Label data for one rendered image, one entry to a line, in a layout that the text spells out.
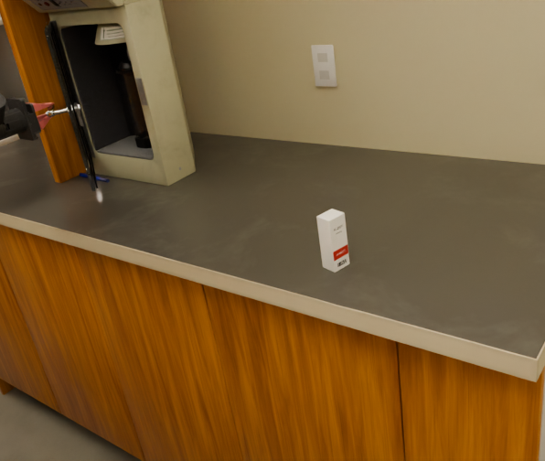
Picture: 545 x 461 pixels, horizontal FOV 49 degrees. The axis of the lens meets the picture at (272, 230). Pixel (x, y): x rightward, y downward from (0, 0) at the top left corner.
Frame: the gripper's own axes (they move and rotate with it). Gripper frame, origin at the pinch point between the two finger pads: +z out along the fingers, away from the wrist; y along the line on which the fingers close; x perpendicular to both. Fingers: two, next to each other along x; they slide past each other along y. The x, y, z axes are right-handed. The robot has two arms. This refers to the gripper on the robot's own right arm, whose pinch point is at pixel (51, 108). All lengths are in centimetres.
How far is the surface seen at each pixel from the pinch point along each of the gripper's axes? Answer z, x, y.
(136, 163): 16.6, -6.0, -20.5
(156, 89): 20.4, -17.0, -0.4
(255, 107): 60, -15, -17
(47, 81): 13.2, 20.0, 2.8
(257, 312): -10, -67, -36
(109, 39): 18.5, -5.5, 12.7
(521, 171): 51, -99, -26
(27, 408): -10, 65, -120
